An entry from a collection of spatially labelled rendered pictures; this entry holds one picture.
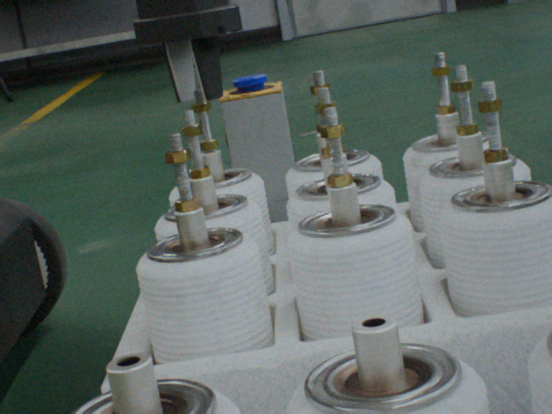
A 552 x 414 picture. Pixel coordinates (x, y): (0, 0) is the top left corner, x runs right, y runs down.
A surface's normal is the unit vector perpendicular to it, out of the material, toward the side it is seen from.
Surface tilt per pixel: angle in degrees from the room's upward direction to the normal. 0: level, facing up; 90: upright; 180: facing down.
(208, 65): 90
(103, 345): 0
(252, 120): 90
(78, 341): 0
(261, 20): 90
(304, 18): 90
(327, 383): 0
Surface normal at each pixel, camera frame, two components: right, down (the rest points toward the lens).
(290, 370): -0.02, 0.23
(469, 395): 0.45, -0.72
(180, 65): 0.75, 0.03
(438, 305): -0.17, -0.96
